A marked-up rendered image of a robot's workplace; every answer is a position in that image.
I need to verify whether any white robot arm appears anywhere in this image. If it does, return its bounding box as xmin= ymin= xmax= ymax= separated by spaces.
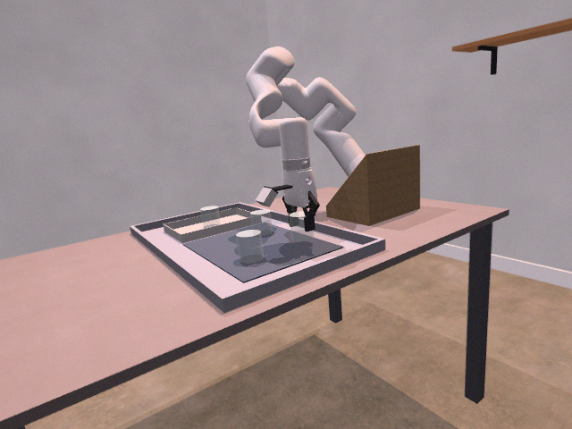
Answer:
xmin=246 ymin=47 xmax=365 ymax=177

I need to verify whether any clear glass jar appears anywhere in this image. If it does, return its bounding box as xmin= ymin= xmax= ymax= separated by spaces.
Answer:
xmin=289 ymin=211 xmax=314 ymax=241
xmin=250 ymin=210 xmax=273 ymax=236
xmin=200 ymin=206 xmax=221 ymax=229
xmin=236 ymin=230 xmax=264 ymax=263

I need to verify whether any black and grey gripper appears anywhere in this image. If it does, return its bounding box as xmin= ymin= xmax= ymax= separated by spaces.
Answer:
xmin=282 ymin=167 xmax=320 ymax=231

